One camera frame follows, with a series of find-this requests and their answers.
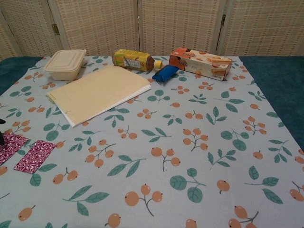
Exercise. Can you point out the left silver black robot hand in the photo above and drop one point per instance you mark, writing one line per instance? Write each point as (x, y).
(2, 139)

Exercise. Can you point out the pink patterned cloth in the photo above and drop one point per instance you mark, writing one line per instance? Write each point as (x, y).
(35, 156)

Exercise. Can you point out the beige lidded lunch box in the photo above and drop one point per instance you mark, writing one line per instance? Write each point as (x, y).
(63, 65)

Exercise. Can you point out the cream cover notebook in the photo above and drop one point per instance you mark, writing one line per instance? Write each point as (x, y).
(99, 92)

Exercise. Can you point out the tea bottle yellow label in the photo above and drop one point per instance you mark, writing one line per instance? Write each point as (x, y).
(133, 60)

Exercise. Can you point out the floral fruit print tablecloth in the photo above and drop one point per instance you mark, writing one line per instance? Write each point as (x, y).
(166, 154)

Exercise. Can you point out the blue snack packet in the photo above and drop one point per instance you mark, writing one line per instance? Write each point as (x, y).
(164, 73)

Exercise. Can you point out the woven bamboo folding screen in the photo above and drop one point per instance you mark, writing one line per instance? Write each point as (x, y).
(166, 23)

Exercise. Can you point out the orange white biscuit box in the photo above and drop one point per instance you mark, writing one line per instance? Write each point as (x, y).
(202, 64)

